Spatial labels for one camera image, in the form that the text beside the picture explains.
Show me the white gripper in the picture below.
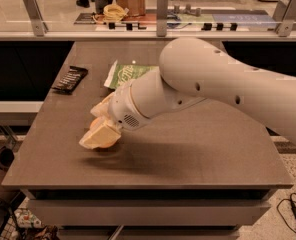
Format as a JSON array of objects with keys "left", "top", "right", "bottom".
[{"left": 79, "top": 80, "right": 150, "bottom": 149}]

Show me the orange fruit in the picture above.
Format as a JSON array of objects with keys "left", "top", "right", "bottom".
[{"left": 90, "top": 118, "right": 120, "bottom": 148}]

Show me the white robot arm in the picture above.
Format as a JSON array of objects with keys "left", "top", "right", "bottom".
[{"left": 79, "top": 38, "right": 296, "bottom": 149}]

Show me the green chip bag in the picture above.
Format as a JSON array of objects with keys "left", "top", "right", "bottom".
[{"left": 104, "top": 61, "right": 157, "bottom": 90}]

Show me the black snack bar wrapper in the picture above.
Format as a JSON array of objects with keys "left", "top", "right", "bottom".
[{"left": 52, "top": 66, "right": 88, "bottom": 95}]

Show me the black round bin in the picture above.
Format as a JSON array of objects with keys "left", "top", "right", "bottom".
[{"left": 0, "top": 147, "right": 14, "bottom": 171}]

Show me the brown cardboard box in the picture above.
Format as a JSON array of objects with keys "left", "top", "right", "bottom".
[{"left": 117, "top": 0, "right": 146, "bottom": 16}]

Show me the yellow coiled cable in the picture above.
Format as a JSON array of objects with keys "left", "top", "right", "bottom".
[{"left": 92, "top": 0, "right": 130, "bottom": 23}]

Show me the wire basket with items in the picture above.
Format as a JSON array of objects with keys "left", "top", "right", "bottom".
[{"left": 0, "top": 208, "right": 60, "bottom": 240}]

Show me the left metal glass bracket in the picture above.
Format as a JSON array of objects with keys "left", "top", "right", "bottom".
[{"left": 22, "top": 0, "right": 48, "bottom": 37}]

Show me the metal glass bracket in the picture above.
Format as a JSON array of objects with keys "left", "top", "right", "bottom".
[
  {"left": 22, "top": 0, "right": 48, "bottom": 37},
  {"left": 156, "top": 0, "right": 168, "bottom": 37},
  {"left": 274, "top": 0, "right": 296, "bottom": 37}
]

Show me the middle metal glass bracket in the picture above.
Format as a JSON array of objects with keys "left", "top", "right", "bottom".
[{"left": 156, "top": 0, "right": 168, "bottom": 37}]

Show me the right metal glass bracket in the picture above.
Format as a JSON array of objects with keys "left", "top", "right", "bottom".
[{"left": 274, "top": 0, "right": 296, "bottom": 37}]

